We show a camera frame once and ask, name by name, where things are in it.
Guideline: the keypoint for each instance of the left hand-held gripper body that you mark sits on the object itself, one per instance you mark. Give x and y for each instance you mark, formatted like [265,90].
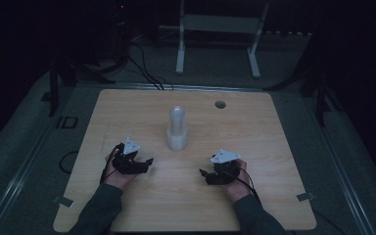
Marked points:
[125,161]

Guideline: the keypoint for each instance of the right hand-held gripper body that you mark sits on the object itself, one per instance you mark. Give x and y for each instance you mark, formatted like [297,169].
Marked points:
[225,173]

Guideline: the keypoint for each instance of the translucent plastic bottle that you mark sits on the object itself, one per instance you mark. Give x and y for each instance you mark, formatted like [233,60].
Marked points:
[177,130]

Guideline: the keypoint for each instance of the person's left hand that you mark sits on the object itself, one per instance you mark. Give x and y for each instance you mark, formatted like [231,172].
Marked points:
[120,181]

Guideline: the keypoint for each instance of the person's right hand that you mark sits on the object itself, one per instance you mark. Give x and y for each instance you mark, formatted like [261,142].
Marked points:
[238,190]

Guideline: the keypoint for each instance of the grey tape strip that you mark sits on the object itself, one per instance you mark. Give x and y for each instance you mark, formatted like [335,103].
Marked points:
[62,201]
[305,197]

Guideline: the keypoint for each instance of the black tripod stand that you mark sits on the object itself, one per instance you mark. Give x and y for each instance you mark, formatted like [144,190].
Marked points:
[54,88]
[321,98]

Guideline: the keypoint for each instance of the dark equipment tower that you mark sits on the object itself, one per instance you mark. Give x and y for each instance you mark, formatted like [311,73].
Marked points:
[122,29]

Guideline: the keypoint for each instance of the white metal stand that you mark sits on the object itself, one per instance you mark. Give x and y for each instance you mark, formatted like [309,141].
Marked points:
[217,24]

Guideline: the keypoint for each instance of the pale power strip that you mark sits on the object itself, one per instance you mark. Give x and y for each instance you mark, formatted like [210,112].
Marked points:
[289,33]

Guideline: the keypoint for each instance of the black rectangular floor frame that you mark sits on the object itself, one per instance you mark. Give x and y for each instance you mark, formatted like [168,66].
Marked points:
[67,122]

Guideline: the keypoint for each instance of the metal floor rail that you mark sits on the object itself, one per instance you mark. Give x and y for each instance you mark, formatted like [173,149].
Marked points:
[346,182]
[13,186]

